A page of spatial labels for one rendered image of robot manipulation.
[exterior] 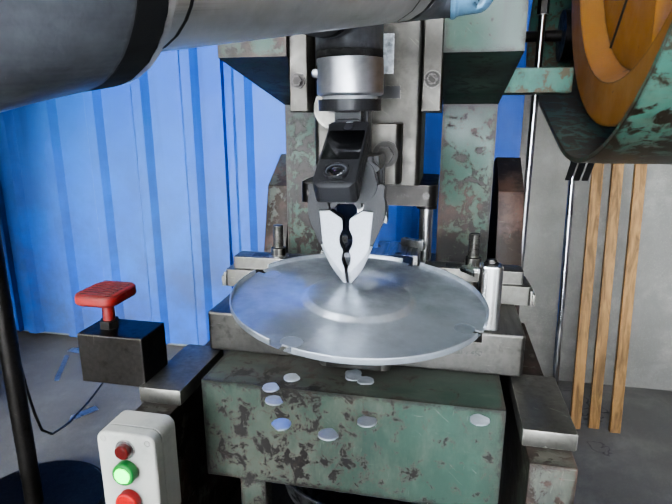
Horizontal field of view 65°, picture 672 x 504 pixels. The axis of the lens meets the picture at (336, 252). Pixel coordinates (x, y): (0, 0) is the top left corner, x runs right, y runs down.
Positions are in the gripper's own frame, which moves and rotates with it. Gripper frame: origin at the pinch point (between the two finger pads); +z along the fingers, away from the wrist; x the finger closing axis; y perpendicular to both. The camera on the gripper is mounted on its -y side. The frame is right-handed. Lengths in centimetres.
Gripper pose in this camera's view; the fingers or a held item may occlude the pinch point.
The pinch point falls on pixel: (346, 274)
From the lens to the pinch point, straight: 62.8
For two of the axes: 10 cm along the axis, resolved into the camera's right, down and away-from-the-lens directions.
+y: 2.0, -2.4, 9.5
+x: -9.8, -0.4, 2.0
